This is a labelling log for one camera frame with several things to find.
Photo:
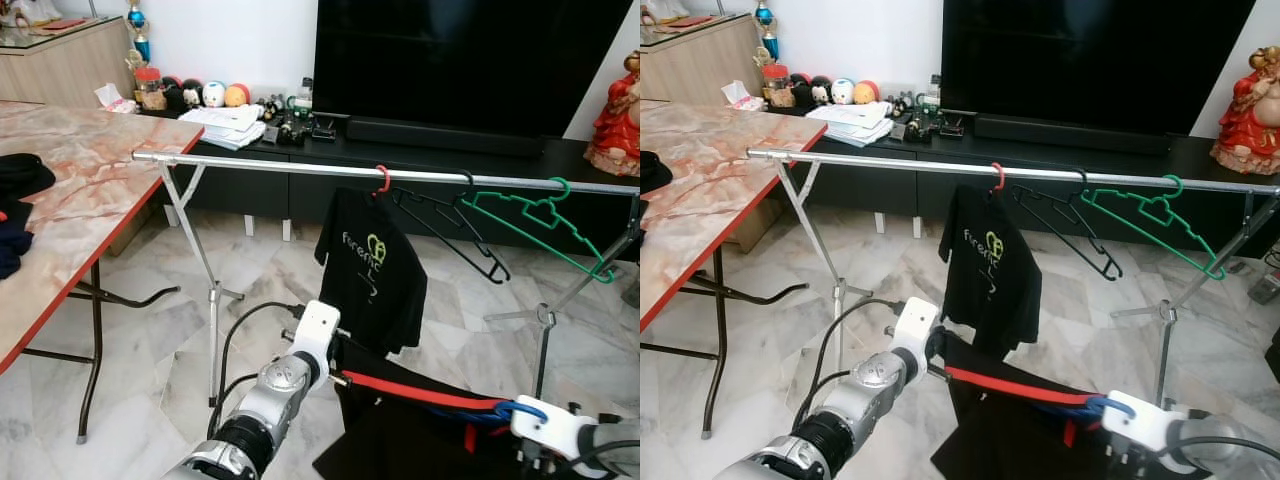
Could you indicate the clear jar red lid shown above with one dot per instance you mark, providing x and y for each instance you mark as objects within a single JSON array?
[
  {"x": 150, "y": 92},
  {"x": 777, "y": 90}
]

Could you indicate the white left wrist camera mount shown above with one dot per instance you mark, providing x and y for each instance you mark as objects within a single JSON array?
[
  {"x": 315, "y": 330},
  {"x": 913, "y": 328}
]

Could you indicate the green clothes hanger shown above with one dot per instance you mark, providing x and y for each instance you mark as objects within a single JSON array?
[
  {"x": 533, "y": 241},
  {"x": 1150, "y": 240}
]

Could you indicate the gold and blue trophy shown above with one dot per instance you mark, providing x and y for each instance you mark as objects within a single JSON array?
[
  {"x": 766, "y": 15},
  {"x": 138, "y": 17}
]

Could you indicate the orange round plush toy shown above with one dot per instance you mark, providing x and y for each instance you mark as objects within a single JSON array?
[
  {"x": 866, "y": 92},
  {"x": 237, "y": 95}
]

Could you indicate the white robed statue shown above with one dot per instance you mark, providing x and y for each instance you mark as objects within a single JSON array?
[
  {"x": 30, "y": 10},
  {"x": 660, "y": 10}
]

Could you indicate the red clothes hanger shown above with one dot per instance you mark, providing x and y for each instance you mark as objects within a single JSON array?
[
  {"x": 386, "y": 180},
  {"x": 1000, "y": 177}
]

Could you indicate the white tissue pack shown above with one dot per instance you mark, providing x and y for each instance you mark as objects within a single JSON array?
[
  {"x": 740, "y": 96},
  {"x": 112, "y": 98}
]

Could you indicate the white paper stack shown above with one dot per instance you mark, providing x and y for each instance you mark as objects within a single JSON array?
[
  {"x": 225, "y": 122},
  {"x": 852, "y": 120}
]

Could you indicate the marble pattern folding table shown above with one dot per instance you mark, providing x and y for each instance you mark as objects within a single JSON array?
[
  {"x": 730, "y": 150},
  {"x": 100, "y": 150}
]

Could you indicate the grey power strip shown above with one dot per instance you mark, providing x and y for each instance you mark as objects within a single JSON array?
[{"x": 1265, "y": 285}]

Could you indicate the clear bottle dark cap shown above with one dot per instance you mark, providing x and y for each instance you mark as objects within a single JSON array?
[
  {"x": 303, "y": 95},
  {"x": 931, "y": 92}
]

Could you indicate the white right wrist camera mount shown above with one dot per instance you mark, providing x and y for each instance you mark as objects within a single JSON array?
[
  {"x": 550, "y": 435},
  {"x": 1145, "y": 435}
]

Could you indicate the large black television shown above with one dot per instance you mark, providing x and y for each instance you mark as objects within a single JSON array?
[
  {"x": 1090, "y": 60},
  {"x": 470, "y": 60}
]

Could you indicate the black soundbar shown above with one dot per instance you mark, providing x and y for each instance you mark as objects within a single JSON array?
[
  {"x": 1070, "y": 134},
  {"x": 440, "y": 137}
]

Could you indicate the flat red tray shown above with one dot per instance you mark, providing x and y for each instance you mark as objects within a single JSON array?
[
  {"x": 60, "y": 23},
  {"x": 690, "y": 20}
]

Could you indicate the white round plush toy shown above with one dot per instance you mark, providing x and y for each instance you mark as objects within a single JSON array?
[
  {"x": 213, "y": 94},
  {"x": 843, "y": 91}
]

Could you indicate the black shirt green logo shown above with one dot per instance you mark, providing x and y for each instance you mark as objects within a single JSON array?
[
  {"x": 990, "y": 290},
  {"x": 370, "y": 290}
]

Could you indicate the black television console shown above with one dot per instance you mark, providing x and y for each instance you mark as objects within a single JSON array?
[
  {"x": 870, "y": 192},
  {"x": 250, "y": 195}
]

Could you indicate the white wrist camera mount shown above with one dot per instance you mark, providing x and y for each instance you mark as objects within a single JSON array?
[
  {"x": 315, "y": 330},
  {"x": 913, "y": 328},
  {"x": 1145, "y": 435},
  {"x": 550, "y": 435}
]

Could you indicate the red laughing Buddha statue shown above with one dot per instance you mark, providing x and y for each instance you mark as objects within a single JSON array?
[
  {"x": 1245, "y": 120},
  {"x": 615, "y": 125}
]

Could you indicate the silver metal clothes rack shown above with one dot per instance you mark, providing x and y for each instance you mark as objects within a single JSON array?
[
  {"x": 280, "y": 165},
  {"x": 900, "y": 163}
]

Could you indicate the light wooden cabinet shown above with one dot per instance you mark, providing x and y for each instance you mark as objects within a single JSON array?
[
  {"x": 60, "y": 70},
  {"x": 700, "y": 70}
]

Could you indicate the black clothes hanger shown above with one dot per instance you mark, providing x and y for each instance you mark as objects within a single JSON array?
[
  {"x": 1088, "y": 235},
  {"x": 473, "y": 235}
]

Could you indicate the black shirt red trim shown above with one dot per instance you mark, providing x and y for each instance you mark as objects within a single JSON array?
[
  {"x": 1010, "y": 440},
  {"x": 400, "y": 440}
]

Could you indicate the navy shirt red collar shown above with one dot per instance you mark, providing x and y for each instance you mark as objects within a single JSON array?
[{"x": 12, "y": 245}]

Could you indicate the black mouse plush toy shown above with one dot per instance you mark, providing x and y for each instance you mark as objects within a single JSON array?
[
  {"x": 808, "y": 92},
  {"x": 182, "y": 95}
]

